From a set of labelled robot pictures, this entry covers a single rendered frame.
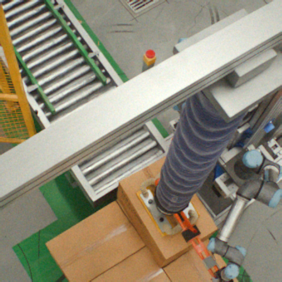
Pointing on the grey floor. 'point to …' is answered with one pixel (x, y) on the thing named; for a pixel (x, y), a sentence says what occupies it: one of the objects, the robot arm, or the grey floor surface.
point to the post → (148, 63)
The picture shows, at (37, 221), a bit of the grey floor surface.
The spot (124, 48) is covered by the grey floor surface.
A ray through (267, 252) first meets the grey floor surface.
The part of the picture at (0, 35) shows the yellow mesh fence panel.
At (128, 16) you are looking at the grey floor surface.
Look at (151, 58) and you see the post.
